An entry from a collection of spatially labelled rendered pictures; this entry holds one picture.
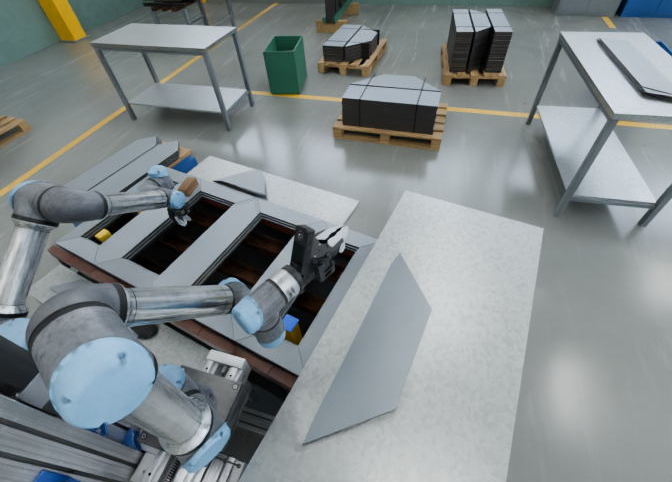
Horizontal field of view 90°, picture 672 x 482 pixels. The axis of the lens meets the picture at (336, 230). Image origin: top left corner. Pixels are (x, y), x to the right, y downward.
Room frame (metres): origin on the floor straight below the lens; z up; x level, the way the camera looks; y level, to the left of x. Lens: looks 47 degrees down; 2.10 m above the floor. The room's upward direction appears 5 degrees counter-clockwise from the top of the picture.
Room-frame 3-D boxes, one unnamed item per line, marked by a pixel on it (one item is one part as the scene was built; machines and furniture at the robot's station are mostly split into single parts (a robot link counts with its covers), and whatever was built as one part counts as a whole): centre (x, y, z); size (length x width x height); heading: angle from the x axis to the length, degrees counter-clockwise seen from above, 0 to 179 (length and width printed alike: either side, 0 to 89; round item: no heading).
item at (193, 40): (4.35, 1.79, 0.47); 1.50 x 0.70 x 0.95; 70
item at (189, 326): (0.82, 0.83, 0.80); 1.62 x 0.04 x 0.06; 59
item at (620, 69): (2.59, -2.41, 0.49); 1.60 x 0.70 x 0.99; 164
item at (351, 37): (5.76, -0.52, 0.18); 1.20 x 0.80 x 0.37; 158
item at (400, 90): (3.60, -0.76, 0.23); 1.20 x 0.80 x 0.47; 69
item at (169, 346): (0.82, 1.07, 0.66); 1.30 x 0.20 x 0.03; 59
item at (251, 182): (1.77, 0.56, 0.77); 0.45 x 0.20 x 0.04; 59
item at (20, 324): (0.48, 0.94, 1.20); 0.13 x 0.12 x 0.14; 68
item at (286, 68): (4.96, 0.53, 0.29); 0.61 x 0.46 x 0.57; 170
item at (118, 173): (1.90, 1.38, 0.82); 0.80 x 0.40 x 0.06; 149
